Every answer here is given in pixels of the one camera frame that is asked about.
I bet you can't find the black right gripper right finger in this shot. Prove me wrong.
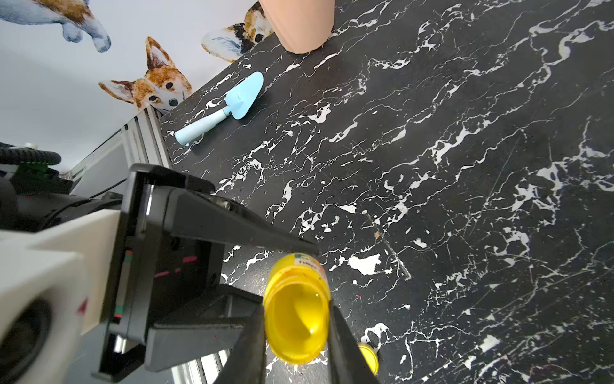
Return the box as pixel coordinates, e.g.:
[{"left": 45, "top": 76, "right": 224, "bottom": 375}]
[{"left": 327, "top": 302, "right": 379, "bottom": 384}]

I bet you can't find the aluminium front rail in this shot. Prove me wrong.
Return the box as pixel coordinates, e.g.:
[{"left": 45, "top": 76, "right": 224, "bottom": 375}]
[{"left": 67, "top": 107, "right": 171, "bottom": 198}]

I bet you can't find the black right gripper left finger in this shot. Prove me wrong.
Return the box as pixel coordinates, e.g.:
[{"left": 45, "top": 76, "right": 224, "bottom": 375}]
[{"left": 214, "top": 306, "right": 266, "bottom": 384}]

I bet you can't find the yellow paint jar lid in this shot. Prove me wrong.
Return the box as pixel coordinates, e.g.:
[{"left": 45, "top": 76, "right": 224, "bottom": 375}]
[{"left": 358, "top": 342, "right": 379, "bottom": 376}]

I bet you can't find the beige paper plant pot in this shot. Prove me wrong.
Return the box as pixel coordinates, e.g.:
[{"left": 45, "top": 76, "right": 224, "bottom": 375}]
[{"left": 261, "top": 0, "right": 335, "bottom": 54}]

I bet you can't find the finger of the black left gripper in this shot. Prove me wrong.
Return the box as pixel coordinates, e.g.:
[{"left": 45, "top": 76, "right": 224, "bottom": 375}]
[
  {"left": 144, "top": 285, "right": 262, "bottom": 372},
  {"left": 163, "top": 188, "right": 319, "bottom": 255}
]

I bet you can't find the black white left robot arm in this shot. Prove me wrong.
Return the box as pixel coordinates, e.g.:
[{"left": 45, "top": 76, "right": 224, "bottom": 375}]
[{"left": 1, "top": 147, "right": 318, "bottom": 383}]

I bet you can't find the light blue silicone spatula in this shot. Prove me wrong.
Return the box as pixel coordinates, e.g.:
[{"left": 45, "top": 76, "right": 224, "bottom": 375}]
[{"left": 174, "top": 71, "right": 264, "bottom": 146}]

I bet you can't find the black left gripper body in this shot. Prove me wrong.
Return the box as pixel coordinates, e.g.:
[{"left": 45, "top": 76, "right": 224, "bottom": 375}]
[{"left": 93, "top": 163, "right": 219, "bottom": 382}]

